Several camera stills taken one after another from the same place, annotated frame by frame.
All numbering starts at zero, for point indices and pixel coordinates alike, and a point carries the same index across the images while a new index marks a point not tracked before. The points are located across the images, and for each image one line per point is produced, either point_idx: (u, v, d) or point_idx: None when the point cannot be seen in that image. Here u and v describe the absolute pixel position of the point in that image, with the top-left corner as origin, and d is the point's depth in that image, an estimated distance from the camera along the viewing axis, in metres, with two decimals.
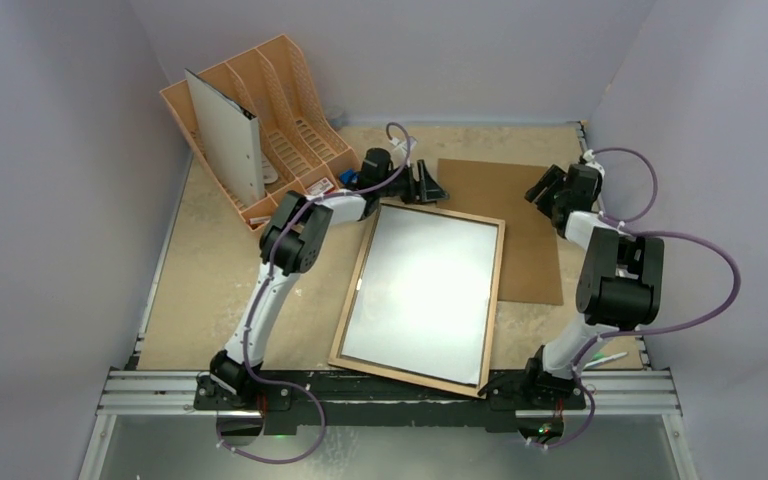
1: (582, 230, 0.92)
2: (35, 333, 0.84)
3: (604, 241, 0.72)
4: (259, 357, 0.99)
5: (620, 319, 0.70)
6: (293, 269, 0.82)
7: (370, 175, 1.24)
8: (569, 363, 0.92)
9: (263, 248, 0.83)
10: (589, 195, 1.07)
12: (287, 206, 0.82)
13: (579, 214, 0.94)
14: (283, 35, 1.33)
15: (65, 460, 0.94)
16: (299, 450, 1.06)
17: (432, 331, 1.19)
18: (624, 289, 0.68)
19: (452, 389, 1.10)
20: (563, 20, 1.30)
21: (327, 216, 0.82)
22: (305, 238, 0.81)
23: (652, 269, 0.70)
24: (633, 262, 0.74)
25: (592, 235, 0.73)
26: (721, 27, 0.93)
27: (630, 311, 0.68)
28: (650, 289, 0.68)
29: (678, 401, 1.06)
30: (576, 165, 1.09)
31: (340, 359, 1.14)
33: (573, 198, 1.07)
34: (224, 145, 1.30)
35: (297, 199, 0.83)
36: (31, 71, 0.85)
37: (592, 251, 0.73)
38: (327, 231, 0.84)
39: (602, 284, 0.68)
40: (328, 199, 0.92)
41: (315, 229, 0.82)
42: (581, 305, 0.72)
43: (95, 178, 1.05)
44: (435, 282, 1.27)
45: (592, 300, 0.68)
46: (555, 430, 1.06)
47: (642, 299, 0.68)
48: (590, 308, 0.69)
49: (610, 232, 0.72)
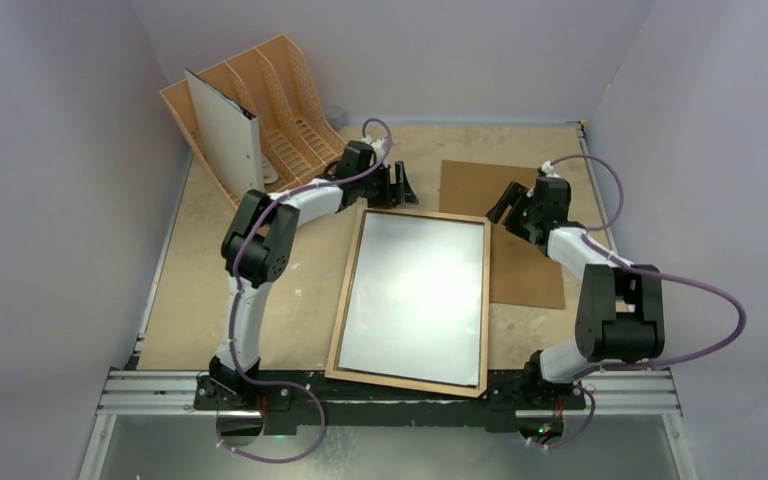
1: (565, 250, 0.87)
2: (35, 333, 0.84)
3: (600, 280, 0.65)
4: (251, 361, 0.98)
5: (624, 357, 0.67)
6: (264, 278, 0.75)
7: (354, 162, 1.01)
8: (571, 375, 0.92)
9: (225, 258, 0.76)
10: (562, 206, 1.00)
12: (247, 207, 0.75)
13: (560, 232, 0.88)
14: (283, 35, 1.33)
15: (65, 460, 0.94)
16: (299, 450, 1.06)
17: (431, 331, 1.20)
18: (627, 329, 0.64)
19: (450, 390, 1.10)
20: (562, 20, 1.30)
21: (294, 216, 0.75)
22: (271, 243, 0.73)
23: (652, 303, 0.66)
24: (628, 292, 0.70)
25: (586, 272, 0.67)
26: (721, 27, 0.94)
27: (636, 351, 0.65)
28: (652, 324, 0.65)
29: (678, 401, 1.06)
30: (543, 179, 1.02)
31: (340, 370, 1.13)
33: (547, 212, 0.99)
34: (224, 145, 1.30)
35: (258, 199, 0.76)
36: (32, 71, 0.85)
37: (587, 290, 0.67)
38: (294, 233, 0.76)
39: (606, 330, 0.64)
40: (296, 196, 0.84)
41: (279, 231, 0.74)
42: (583, 348, 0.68)
43: (95, 178, 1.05)
44: (433, 283, 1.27)
45: (597, 347, 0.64)
46: (555, 430, 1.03)
47: (647, 337, 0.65)
48: (595, 353, 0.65)
49: (604, 268, 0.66)
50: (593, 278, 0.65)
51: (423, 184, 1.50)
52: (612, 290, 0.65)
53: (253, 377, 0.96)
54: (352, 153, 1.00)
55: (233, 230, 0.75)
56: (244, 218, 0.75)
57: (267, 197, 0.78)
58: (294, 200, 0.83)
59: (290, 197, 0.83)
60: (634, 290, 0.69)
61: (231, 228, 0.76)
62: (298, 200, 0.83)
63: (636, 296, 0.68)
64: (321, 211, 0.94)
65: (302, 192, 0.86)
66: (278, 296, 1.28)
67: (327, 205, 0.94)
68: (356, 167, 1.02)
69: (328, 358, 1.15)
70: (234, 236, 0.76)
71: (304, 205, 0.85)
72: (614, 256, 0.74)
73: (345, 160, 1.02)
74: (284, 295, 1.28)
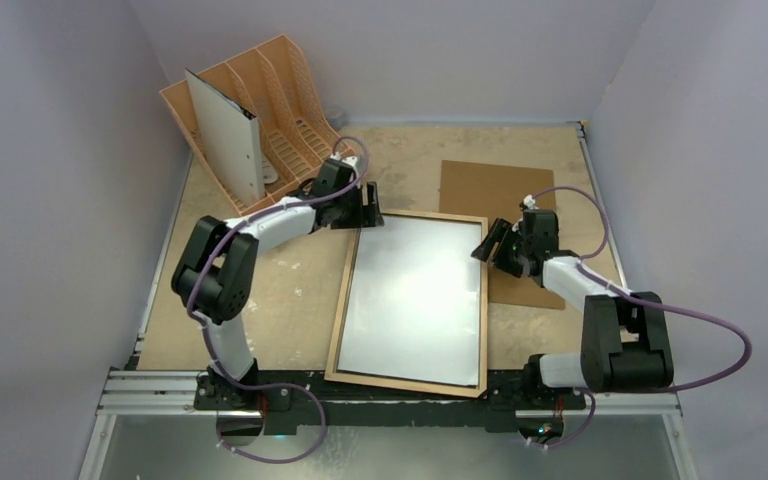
1: (562, 279, 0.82)
2: (36, 333, 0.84)
3: (602, 312, 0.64)
4: (243, 370, 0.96)
5: (636, 387, 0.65)
6: (221, 314, 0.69)
7: (332, 179, 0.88)
8: (571, 383, 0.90)
9: (180, 293, 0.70)
10: (554, 235, 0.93)
12: (199, 237, 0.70)
13: (554, 261, 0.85)
14: (283, 35, 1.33)
15: (65, 459, 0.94)
16: (299, 450, 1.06)
17: (430, 331, 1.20)
18: (634, 360, 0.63)
19: (450, 391, 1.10)
20: (562, 19, 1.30)
21: (251, 245, 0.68)
22: (226, 277, 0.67)
23: (657, 331, 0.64)
24: (632, 320, 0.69)
25: (587, 304, 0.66)
26: (721, 27, 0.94)
27: (646, 382, 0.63)
28: (659, 353, 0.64)
29: (678, 401, 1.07)
30: (529, 211, 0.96)
31: (340, 371, 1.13)
33: (538, 244, 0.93)
34: (224, 145, 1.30)
35: (211, 228, 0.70)
36: (32, 71, 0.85)
37: (589, 323, 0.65)
38: (252, 264, 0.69)
39: (613, 362, 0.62)
40: (257, 222, 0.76)
41: (233, 264, 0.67)
42: (593, 381, 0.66)
43: (95, 179, 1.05)
44: (433, 284, 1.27)
45: (606, 379, 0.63)
46: (555, 430, 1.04)
47: (656, 367, 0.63)
48: (604, 386, 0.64)
49: (604, 300, 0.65)
50: (595, 310, 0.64)
51: (423, 185, 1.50)
52: (615, 322, 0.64)
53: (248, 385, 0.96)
54: (331, 169, 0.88)
55: (185, 262, 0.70)
56: (197, 249, 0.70)
57: (224, 224, 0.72)
58: (255, 226, 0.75)
59: (250, 224, 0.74)
60: (637, 319, 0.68)
61: (184, 260, 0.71)
62: (258, 227, 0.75)
63: (640, 325, 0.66)
64: (290, 233, 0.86)
65: (264, 215, 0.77)
66: (278, 296, 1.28)
67: (299, 226, 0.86)
68: (333, 186, 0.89)
69: (328, 359, 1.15)
70: (188, 269, 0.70)
71: (267, 230, 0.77)
72: (614, 284, 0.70)
73: (322, 177, 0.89)
74: (284, 295, 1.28)
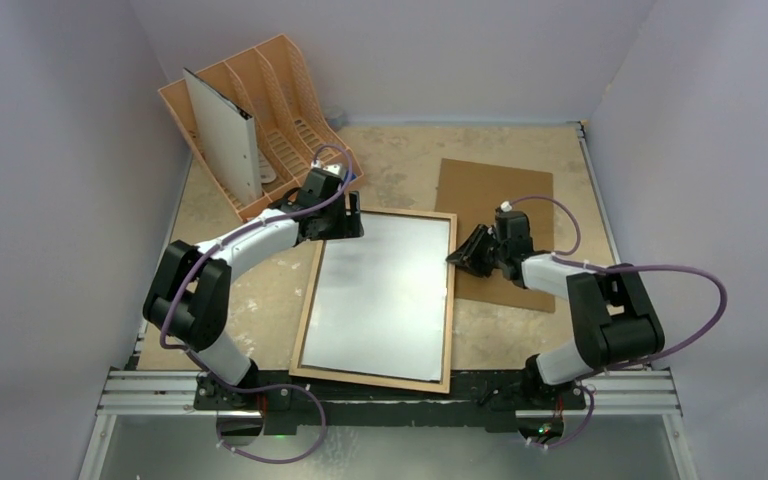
1: (541, 276, 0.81)
2: (36, 333, 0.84)
3: (586, 289, 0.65)
4: (239, 375, 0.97)
5: (630, 356, 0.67)
6: (193, 343, 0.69)
7: (319, 189, 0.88)
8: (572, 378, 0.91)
9: (154, 321, 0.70)
10: (527, 237, 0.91)
12: (171, 265, 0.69)
13: (531, 260, 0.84)
14: (282, 35, 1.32)
15: (65, 460, 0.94)
16: (300, 450, 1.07)
17: (409, 330, 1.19)
18: (625, 330, 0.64)
19: (412, 386, 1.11)
20: (561, 20, 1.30)
21: (224, 273, 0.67)
22: (198, 306, 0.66)
23: (639, 296, 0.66)
24: (613, 294, 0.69)
25: (569, 283, 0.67)
26: (721, 27, 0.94)
27: (640, 349, 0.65)
28: (645, 317, 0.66)
29: (678, 401, 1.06)
30: (501, 214, 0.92)
31: (302, 369, 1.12)
33: (514, 249, 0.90)
34: (223, 144, 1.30)
35: (182, 255, 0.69)
36: (33, 71, 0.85)
37: (575, 301, 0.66)
38: (226, 290, 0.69)
39: (605, 335, 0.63)
40: (234, 242, 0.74)
41: (205, 294, 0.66)
42: (588, 358, 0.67)
43: (94, 178, 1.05)
44: (429, 283, 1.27)
45: (603, 354, 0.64)
46: (555, 430, 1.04)
47: (646, 332, 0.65)
48: (602, 361, 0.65)
49: (584, 278, 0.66)
50: (579, 288, 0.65)
51: (423, 185, 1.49)
52: (600, 296, 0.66)
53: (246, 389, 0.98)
54: (317, 179, 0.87)
55: (155, 291, 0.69)
56: (168, 276, 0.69)
57: (196, 248, 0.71)
58: (228, 249, 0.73)
59: (224, 247, 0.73)
60: (618, 291, 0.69)
61: (154, 287, 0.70)
62: (233, 248, 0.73)
63: (621, 295, 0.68)
64: (271, 250, 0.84)
65: (240, 236, 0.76)
66: (278, 296, 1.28)
67: (282, 241, 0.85)
68: (321, 194, 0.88)
69: (291, 360, 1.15)
70: (159, 297, 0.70)
71: (244, 251, 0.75)
72: (590, 262, 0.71)
73: (308, 186, 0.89)
74: (284, 295, 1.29)
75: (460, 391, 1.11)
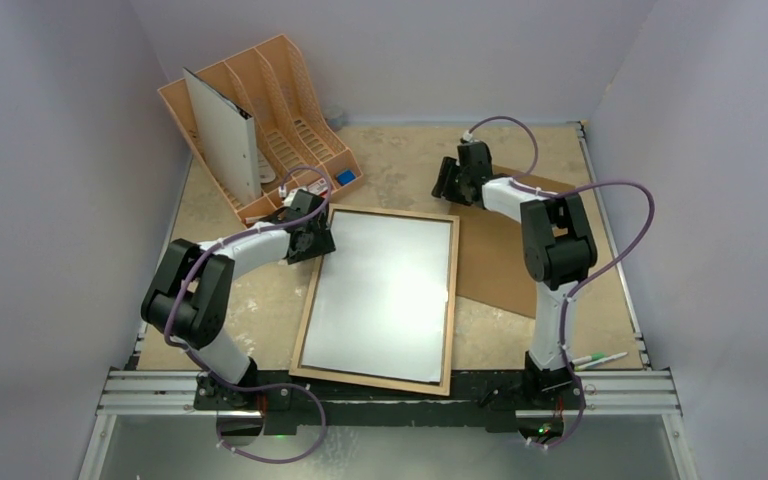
1: (499, 198, 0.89)
2: (34, 333, 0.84)
3: (536, 215, 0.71)
4: (238, 373, 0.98)
5: (574, 271, 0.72)
6: (194, 340, 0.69)
7: (306, 205, 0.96)
8: (558, 343, 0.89)
9: (154, 320, 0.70)
10: (486, 164, 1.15)
12: (173, 262, 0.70)
13: (491, 185, 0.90)
14: (283, 35, 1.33)
15: (65, 459, 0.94)
16: (300, 450, 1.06)
17: (407, 333, 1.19)
18: (565, 248, 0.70)
19: (415, 388, 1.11)
20: (562, 20, 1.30)
21: (227, 266, 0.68)
22: (201, 300, 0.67)
23: (581, 219, 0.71)
24: (559, 218, 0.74)
25: (522, 210, 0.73)
26: (720, 28, 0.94)
27: (578, 265, 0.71)
28: (585, 236, 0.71)
29: (678, 401, 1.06)
30: (464, 145, 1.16)
31: (302, 369, 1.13)
33: (475, 172, 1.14)
34: (223, 145, 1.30)
35: (186, 250, 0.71)
36: (32, 72, 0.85)
37: (527, 225, 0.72)
38: (229, 285, 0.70)
39: (550, 253, 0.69)
40: (234, 243, 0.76)
41: (207, 288, 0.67)
42: (537, 275, 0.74)
43: (94, 177, 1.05)
44: (425, 286, 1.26)
45: (546, 270, 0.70)
46: (555, 430, 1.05)
47: (584, 251, 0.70)
48: (546, 276, 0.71)
49: (535, 205, 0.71)
50: (530, 215, 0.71)
51: (423, 185, 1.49)
52: (547, 220, 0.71)
53: (245, 388, 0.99)
54: (304, 196, 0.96)
55: (156, 287, 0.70)
56: (169, 274, 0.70)
57: (197, 247, 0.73)
58: (230, 248, 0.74)
59: (224, 246, 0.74)
60: (563, 216, 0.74)
61: (154, 287, 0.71)
62: (233, 248, 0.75)
63: (566, 219, 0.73)
64: (273, 254, 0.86)
65: (241, 238, 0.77)
66: (279, 296, 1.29)
67: (273, 252, 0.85)
68: (308, 210, 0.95)
69: (291, 360, 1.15)
70: (159, 295, 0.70)
71: (242, 252, 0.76)
72: (543, 191, 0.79)
73: (295, 205, 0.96)
74: (284, 296, 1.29)
75: (460, 391, 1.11)
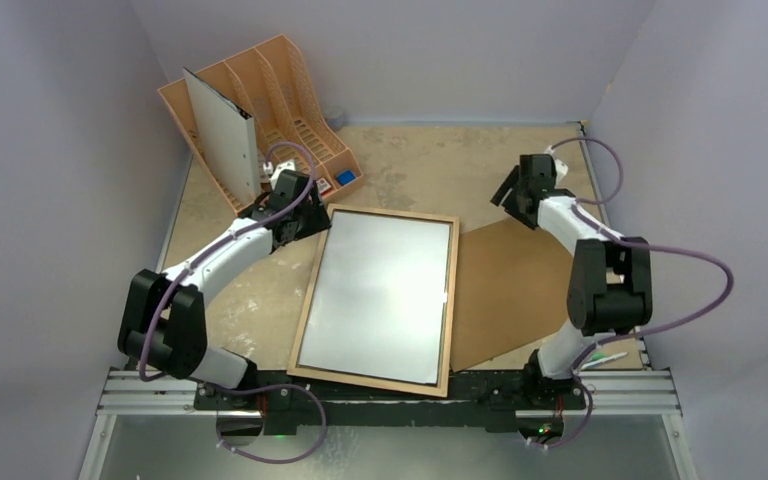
1: (555, 219, 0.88)
2: (35, 333, 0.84)
3: (592, 254, 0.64)
4: (236, 378, 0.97)
5: (617, 328, 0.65)
6: (172, 370, 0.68)
7: (290, 190, 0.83)
8: (569, 367, 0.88)
9: (133, 353, 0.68)
10: (549, 177, 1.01)
12: (138, 298, 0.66)
13: (550, 203, 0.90)
14: (283, 35, 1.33)
15: (65, 459, 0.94)
16: (300, 451, 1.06)
17: (407, 333, 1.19)
18: (617, 299, 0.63)
19: (413, 389, 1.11)
20: (562, 21, 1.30)
21: (196, 300, 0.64)
22: (174, 337, 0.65)
23: (641, 273, 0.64)
24: (618, 263, 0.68)
25: (578, 246, 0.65)
26: (720, 28, 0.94)
27: (627, 322, 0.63)
28: (642, 293, 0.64)
29: (678, 401, 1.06)
30: (526, 156, 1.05)
31: (301, 369, 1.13)
33: (535, 184, 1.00)
34: (223, 145, 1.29)
35: (150, 283, 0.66)
36: (33, 73, 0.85)
37: (578, 264, 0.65)
38: (201, 314, 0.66)
39: (597, 302, 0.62)
40: (206, 261, 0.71)
41: (179, 324, 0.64)
42: (576, 321, 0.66)
43: (94, 178, 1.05)
44: (426, 286, 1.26)
45: (589, 318, 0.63)
46: (555, 430, 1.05)
47: (636, 307, 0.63)
48: (587, 326, 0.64)
49: (595, 244, 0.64)
50: (585, 252, 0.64)
51: (423, 185, 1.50)
52: (603, 263, 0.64)
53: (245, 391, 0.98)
54: (288, 180, 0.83)
55: (128, 326, 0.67)
56: (137, 311, 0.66)
57: (163, 276, 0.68)
58: (199, 272, 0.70)
59: (192, 270, 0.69)
60: (623, 262, 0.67)
61: (125, 322, 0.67)
62: (204, 270, 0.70)
63: (625, 266, 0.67)
64: (257, 253, 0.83)
65: (210, 254, 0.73)
66: (278, 295, 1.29)
67: (256, 250, 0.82)
68: (293, 195, 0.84)
69: (291, 360, 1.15)
70: (133, 331, 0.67)
71: (217, 268, 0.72)
72: (606, 228, 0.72)
73: (279, 189, 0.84)
74: (284, 295, 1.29)
75: (460, 391, 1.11)
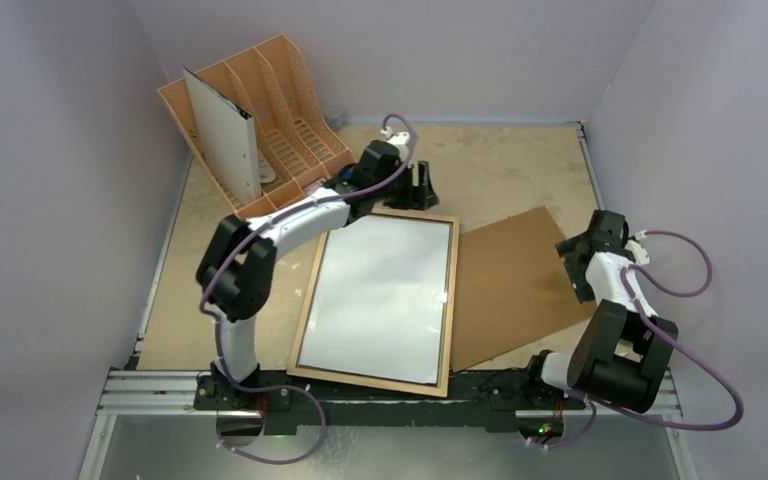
1: (596, 275, 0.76)
2: (35, 332, 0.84)
3: (612, 322, 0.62)
4: (242, 373, 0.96)
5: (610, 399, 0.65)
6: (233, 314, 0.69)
7: (374, 166, 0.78)
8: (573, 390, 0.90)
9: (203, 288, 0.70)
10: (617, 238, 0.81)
12: (223, 237, 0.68)
13: (601, 256, 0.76)
14: (283, 35, 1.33)
15: (65, 459, 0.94)
16: (300, 451, 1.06)
17: (407, 332, 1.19)
18: (619, 372, 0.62)
19: (412, 389, 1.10)
20: (563, 20, 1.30)
21: (269, 254, 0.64)
22: (240, 281, 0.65)
23: (657, 360, 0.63)
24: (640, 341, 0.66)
25: (599, 307, 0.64)
26: (721, 27, 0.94)
27: (622, 398, 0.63)
28: (648, 379, 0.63)
29: (678, 401, 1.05)
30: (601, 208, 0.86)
31: (300, 369, 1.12)
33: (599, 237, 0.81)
34: (223, 145, 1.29)
35: (235, 227, 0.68)
36: (32, 73, 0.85)
37: (594, 326, 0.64)
38: (272, 268, 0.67)
39: (595, 367, 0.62)
40: (289, 219, 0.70)
41: (252, 270, 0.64)
42: (572, 376, 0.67)
43: (94, 177, 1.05)
44: (426, 287, 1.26)
45: (582, 378, 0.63)
46: (555, 430, 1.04)
47: (638, 389, 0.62)
48: (579, 384, 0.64)
49: (618, 316, 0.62)
50: (603, 318, 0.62)
51: None
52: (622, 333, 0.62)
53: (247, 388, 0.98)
54: (371, 156, 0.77)
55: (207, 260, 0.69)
56: (218, 249, 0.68)
57: (247, 224, 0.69)
58: (278, 228, 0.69)
59: (272, 226, 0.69)
60: (646, 342, 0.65)
61: (206, 257, 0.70)
62: (282, 228, 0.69)
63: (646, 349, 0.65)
64: (331, 225, 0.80)
65: (289, 214, 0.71)
66: (278, 295, 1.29)
67: (328, 223, 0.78)
68: (375, 172, 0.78)
69: (291, 360, 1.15)
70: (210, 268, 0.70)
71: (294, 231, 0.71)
72: (639, 299, 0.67)
73: (362, 164, 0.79)
74: (284, 295, 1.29)
75: (460, 391, 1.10)
